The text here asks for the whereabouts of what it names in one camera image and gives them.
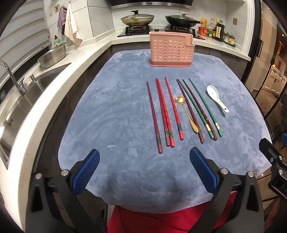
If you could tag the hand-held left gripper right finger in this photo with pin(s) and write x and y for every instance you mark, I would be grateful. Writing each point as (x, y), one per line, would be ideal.
(203, 170)

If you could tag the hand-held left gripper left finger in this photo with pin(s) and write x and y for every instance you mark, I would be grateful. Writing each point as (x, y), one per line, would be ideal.
(86, 172)

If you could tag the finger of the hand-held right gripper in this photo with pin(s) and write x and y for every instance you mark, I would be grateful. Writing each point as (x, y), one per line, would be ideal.
(268, 147)
(284, 137)

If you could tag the maroon chopstick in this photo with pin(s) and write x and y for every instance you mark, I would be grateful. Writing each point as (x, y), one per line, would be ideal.
(213, 135)
(201, 138)
(153, 116)

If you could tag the green chopstick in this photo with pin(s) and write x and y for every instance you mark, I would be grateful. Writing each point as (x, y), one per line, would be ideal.
(219, 132)
(209, 134)

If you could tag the red chopstick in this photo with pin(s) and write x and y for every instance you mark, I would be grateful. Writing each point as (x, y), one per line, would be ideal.
(173, 107)
(161, 109)
(165, 111)

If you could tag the gold flower-shaped spoon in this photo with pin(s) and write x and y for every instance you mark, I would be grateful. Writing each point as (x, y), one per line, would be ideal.
(179, 100)

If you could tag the white ceramic spoon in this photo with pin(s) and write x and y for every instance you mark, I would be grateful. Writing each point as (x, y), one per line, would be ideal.
(212, 91)

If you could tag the pink perforated utensil holder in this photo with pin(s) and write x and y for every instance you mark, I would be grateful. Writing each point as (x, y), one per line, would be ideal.
(170, 35)

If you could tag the blue-grey plush mat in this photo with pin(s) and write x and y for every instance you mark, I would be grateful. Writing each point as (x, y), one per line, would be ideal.
(112, 112)

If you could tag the red cloth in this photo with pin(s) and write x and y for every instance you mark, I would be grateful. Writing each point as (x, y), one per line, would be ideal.
(157, 221)

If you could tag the glass sliding door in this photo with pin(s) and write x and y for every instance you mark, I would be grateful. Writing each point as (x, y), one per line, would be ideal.
(269, 67)

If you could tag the stainless steel sink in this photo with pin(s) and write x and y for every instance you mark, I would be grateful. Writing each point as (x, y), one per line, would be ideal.
(27, 100)

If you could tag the chrome soap dispenser pump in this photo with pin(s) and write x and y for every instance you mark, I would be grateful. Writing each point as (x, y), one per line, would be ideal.
(32, 78)

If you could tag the condiment jar tray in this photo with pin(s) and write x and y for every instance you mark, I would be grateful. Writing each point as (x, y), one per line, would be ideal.
(229, 39)

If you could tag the chrome faucet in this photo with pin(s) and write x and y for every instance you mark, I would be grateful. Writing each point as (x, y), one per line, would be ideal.
(13, 80)

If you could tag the stainless steel basin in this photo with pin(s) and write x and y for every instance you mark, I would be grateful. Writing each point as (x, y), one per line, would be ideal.
(52, 58)

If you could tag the dark soy sauce bottle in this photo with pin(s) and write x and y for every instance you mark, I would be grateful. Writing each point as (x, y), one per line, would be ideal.
(218, 30)

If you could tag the small green-cap jar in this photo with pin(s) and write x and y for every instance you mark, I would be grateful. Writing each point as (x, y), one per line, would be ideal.
(210, 33)

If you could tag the clear plastic bottle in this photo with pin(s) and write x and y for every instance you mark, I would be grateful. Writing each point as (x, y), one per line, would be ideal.
(212, 25)

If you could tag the green dish soap bottle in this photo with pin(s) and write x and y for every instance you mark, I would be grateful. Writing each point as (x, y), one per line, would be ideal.
(57, 41)

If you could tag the black gas stove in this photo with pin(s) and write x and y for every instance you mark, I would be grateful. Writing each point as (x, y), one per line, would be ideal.
(134, 32)

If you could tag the white hanging towel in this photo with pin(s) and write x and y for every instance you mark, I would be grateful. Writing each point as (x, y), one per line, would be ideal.
(71, 24)

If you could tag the black wok with lid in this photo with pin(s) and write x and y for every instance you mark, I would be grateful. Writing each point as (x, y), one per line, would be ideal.
(181, 20)

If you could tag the purple hanging towel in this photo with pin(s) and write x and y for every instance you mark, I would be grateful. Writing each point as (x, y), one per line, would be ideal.
(61, 20)

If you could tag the window blinds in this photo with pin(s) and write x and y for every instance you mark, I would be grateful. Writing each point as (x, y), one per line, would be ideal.
(22, 29)

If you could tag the pan with glass lid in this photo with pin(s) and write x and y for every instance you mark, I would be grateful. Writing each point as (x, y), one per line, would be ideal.
(138, 19)

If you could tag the range hood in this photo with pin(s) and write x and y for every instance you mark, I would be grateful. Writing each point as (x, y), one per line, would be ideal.
(150, 3)

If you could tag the wall outlet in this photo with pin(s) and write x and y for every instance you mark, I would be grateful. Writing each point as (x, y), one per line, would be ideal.
(235, 21)

